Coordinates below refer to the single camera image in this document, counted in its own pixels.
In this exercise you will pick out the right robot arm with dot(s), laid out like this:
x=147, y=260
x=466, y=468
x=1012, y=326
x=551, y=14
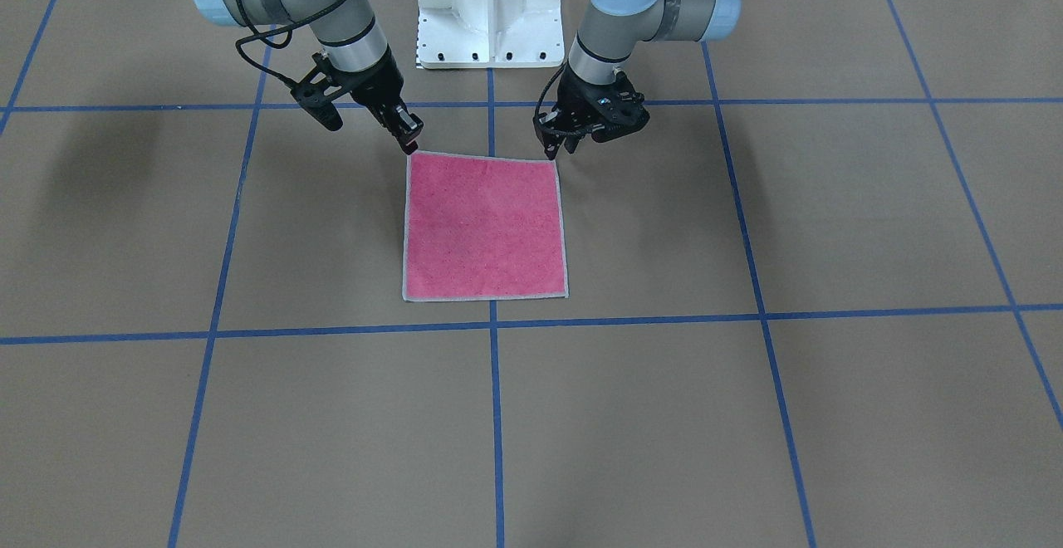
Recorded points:
x=355, y=58

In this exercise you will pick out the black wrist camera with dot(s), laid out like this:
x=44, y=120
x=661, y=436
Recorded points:
x=315, y=93
x=618, y=116

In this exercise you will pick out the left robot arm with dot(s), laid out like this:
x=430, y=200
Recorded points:
x=610, y=30

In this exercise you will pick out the pink towel with grey edge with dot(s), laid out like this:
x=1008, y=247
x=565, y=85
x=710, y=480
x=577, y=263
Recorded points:
x=482, y=228

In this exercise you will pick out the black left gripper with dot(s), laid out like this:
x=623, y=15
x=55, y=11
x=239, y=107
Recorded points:
x=575, y=98

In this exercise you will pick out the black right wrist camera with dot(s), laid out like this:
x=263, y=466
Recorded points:
x=315, y=93

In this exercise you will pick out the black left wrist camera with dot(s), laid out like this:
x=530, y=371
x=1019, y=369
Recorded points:
x=618, y=116

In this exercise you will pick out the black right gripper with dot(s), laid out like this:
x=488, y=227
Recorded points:
x=375, y=89

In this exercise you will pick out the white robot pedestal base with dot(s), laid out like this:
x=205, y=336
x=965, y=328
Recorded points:
x=481, y=34

